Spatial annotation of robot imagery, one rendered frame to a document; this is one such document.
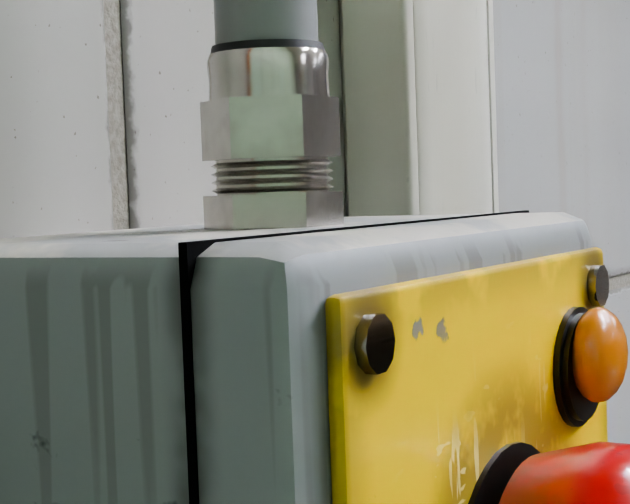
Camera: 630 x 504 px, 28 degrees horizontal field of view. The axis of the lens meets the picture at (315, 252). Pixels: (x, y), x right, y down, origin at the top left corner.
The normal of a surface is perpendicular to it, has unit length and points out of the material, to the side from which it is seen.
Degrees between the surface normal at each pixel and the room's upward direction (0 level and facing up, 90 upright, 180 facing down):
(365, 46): 90
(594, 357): 83
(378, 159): 90
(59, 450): 90
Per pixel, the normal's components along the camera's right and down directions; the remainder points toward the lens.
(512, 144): 0.85, 0.00
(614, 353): 0.67, -0.08
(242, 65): -0.36, 0.14
